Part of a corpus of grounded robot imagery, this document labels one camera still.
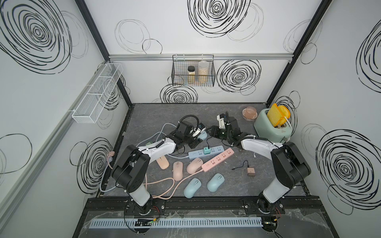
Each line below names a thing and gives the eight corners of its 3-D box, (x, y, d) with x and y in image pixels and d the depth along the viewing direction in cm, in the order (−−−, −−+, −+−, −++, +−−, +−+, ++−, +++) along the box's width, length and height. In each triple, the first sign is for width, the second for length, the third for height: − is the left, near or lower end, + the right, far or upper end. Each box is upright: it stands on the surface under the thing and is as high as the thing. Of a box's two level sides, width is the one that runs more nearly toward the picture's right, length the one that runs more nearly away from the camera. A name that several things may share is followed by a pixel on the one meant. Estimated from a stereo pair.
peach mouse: (163, 171, 87) (162, 170, 85) (156, 161, 91) (155, 159, 89) (171, 166, 89) (170, 164, 87) (164, 156, 93) (164, 154, 92)
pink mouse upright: (172, 180, 84) (171, 179, 82) (173, 163, 90) (173, 161, 88) (182, 180, 84) (182, 179, 82) (183, 163, 90) (183, 161, 88)
